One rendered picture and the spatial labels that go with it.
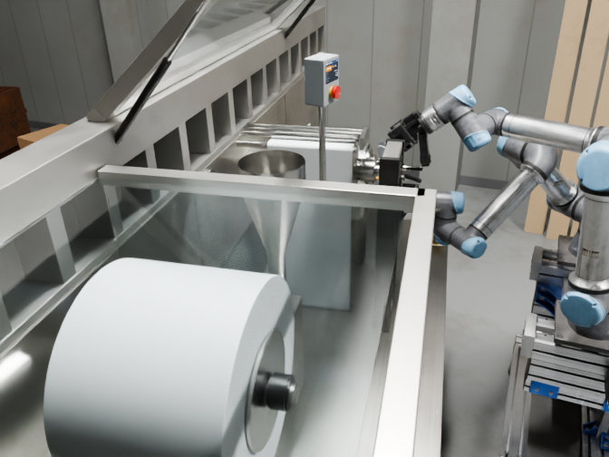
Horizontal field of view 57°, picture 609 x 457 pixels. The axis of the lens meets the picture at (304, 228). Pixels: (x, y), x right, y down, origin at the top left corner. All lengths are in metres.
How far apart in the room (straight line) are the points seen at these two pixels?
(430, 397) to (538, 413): 1.10
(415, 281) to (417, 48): 4.19
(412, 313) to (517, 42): 4.15
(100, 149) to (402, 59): 3.98
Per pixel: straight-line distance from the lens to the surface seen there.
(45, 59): 6.89
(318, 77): 1.22
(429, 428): 1.43
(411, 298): 0.60
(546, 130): 1.79
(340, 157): 1.51
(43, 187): 0.90
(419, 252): 0.68
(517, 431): 2.43
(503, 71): 4.70
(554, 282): 2.44
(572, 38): 4.16
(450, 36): 4.42
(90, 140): 0.99
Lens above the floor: 1.94
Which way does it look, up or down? 28 degrees down
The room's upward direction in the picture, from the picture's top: 1 degrees counter-clockwise
